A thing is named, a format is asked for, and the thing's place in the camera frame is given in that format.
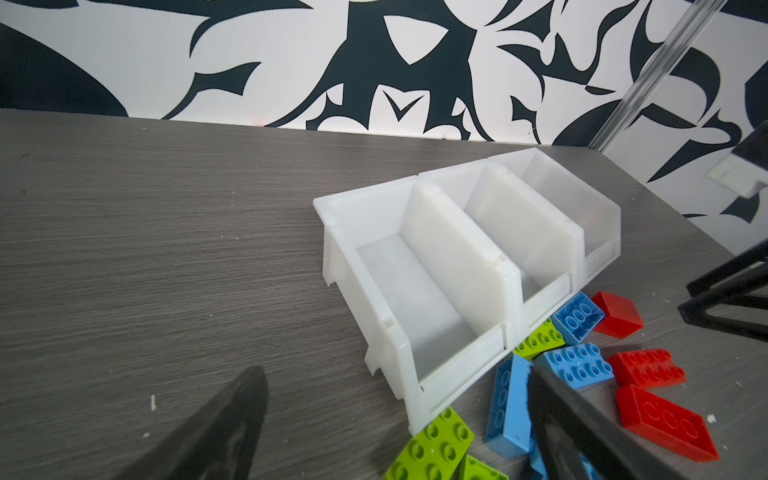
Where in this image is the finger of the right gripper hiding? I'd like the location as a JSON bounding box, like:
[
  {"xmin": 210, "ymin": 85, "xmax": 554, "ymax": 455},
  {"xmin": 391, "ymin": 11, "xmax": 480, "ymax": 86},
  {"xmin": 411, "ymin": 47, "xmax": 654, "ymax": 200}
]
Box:
[{"xmin": 678, "ymin": 240, "xmax": 767, "ymax": 342}]

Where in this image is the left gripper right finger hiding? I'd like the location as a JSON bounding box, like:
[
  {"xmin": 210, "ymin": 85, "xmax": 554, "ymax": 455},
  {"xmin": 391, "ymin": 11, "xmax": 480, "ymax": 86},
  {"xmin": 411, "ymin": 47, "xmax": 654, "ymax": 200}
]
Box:
[{"xmin": 527, "ymin": 366, "xmax": 682, "ymax": 480}]

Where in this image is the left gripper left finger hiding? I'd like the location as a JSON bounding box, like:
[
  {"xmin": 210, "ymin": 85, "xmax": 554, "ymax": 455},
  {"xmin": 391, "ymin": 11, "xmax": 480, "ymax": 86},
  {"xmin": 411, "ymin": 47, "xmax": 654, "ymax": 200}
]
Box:
[{"xmin": 116, "ymin": 366, "xmax": 269, "ymax": 479}]

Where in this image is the blue lego brick large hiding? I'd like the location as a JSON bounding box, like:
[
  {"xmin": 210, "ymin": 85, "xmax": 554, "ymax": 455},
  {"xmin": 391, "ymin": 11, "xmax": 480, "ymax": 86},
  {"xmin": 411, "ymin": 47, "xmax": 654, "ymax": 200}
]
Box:
[{"xmin": 485, "ymin": 355, "xmax": 531, "ymax": 459}]

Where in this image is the red lego brick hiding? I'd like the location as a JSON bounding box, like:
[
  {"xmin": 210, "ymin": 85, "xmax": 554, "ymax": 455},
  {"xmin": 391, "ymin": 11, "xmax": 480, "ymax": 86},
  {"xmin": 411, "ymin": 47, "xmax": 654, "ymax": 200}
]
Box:
[
  {"xmin": 606, "ymin": 349, "xmax": 687, "ymax": 390},
  {"xmin": 591, "ymin": 291, "xmax": 645, "ymax": 339},
  {"xmin": 616, "ymin": 385, "xmax": 720, "ymax": 463}
]

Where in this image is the green lego brick middle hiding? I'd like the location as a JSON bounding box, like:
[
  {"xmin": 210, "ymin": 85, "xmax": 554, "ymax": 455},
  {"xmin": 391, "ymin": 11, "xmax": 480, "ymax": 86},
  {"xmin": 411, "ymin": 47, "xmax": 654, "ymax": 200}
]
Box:
[{"xmin": 458, "ymin": 454, "xmax": 509, "ymax": 480}]

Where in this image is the green lego brick by bin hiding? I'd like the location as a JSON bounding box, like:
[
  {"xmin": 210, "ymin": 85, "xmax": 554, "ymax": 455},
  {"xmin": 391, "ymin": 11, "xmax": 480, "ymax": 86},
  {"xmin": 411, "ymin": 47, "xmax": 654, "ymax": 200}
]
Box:
[{"xmin": 513, "ymin": 319, "xmax": 565, "ymax": 361}]

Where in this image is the green lego brick upper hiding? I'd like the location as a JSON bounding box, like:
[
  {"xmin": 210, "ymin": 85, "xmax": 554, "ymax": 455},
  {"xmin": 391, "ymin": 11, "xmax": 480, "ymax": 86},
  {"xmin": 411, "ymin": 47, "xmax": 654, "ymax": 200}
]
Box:
[{"xmin": 382, "ymin": 407, "xmax": 474, "ymax": 480}]

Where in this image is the white three-compartment bin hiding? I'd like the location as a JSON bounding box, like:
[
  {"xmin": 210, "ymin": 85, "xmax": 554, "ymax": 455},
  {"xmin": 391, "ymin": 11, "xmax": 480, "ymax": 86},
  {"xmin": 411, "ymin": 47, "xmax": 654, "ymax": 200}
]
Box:
[{"xmin": 313, "ymin": 148, "xmax": 621, "ymax": 434}]

